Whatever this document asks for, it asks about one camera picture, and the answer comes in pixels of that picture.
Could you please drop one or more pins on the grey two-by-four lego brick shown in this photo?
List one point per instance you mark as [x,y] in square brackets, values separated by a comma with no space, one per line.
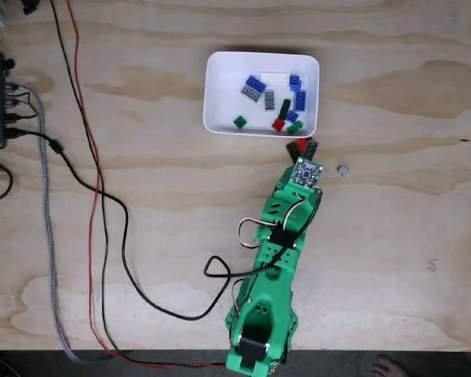
[269,100]
[252,93]

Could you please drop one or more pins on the white plastic bin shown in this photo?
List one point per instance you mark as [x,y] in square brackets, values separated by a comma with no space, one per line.
[227,98]

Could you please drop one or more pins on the person's foot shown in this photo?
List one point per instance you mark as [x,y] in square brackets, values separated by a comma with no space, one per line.
[388,369]

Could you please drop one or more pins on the blue two-by-two lego brick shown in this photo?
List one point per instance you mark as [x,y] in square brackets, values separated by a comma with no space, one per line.
[297,85]
[292,116]
[294,78]

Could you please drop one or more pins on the white long lego plate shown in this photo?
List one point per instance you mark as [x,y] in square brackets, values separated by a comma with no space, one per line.
[272,76]

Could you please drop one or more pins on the blue two-by-four lego brick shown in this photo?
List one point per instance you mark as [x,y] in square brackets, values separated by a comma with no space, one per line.
[256,82]
[300,100]

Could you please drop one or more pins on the black lego brick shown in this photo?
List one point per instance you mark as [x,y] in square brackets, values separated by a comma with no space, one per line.
[312,148]

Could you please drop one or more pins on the black round knob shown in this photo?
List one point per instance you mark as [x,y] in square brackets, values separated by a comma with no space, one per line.
[8,63]

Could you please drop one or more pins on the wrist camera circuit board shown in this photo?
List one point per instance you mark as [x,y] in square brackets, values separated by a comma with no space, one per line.
[307,173]

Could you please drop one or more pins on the small black object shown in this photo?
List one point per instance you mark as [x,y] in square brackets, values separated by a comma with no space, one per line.
[30,6]

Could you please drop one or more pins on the small grey lego piece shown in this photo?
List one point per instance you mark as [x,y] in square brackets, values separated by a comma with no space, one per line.
[343,170]

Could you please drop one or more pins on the green three-stud lego brick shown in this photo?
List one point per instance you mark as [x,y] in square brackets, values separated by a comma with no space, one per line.
[295,127]

